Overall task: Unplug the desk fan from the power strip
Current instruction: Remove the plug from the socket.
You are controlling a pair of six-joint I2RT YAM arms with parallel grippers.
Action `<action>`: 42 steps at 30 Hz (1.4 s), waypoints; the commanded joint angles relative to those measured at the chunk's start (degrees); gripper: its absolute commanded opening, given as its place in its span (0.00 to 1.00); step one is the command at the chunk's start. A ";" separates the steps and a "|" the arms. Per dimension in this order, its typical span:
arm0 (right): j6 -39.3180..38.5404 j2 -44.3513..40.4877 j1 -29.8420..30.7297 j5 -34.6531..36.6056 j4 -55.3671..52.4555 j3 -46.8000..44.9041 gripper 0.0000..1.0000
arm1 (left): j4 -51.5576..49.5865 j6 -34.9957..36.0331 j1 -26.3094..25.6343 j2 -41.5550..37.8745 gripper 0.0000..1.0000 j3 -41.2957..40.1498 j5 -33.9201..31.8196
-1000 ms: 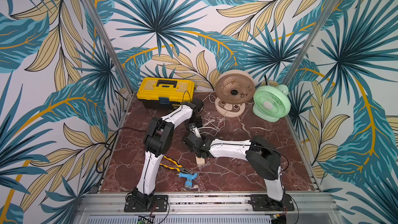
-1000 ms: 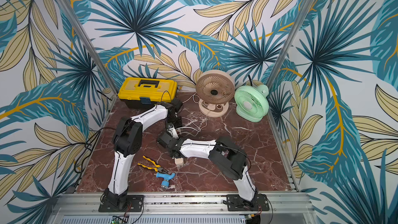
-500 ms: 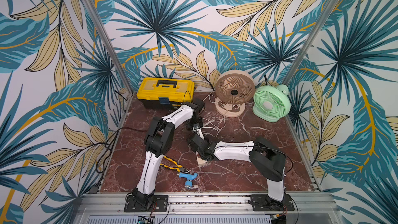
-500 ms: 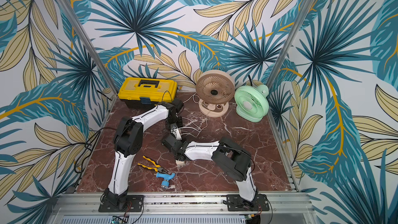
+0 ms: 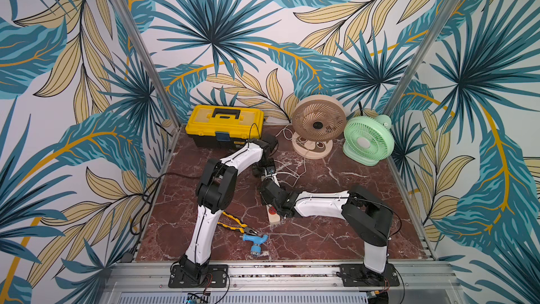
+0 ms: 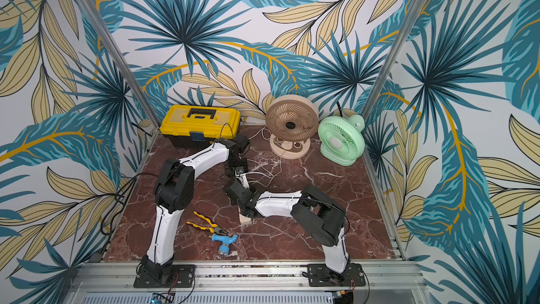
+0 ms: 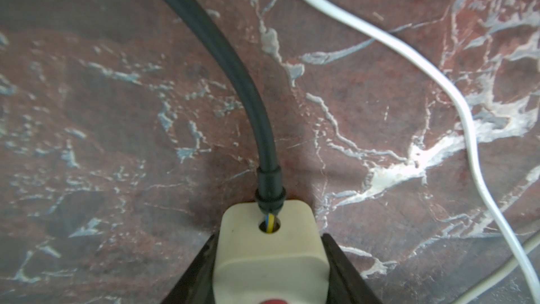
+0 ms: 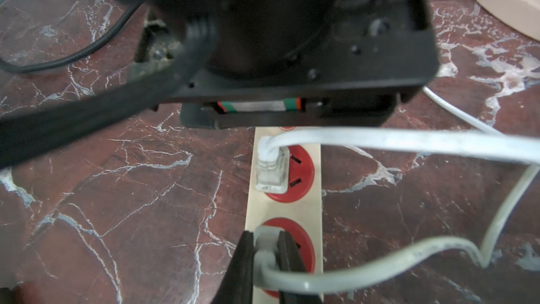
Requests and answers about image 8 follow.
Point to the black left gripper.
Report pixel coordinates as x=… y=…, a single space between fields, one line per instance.
x=287 y=63

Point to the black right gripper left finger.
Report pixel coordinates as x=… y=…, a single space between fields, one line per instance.
x=237 y=284

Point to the beige power strip red sockets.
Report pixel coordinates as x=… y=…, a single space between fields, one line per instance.
x=299 y=210

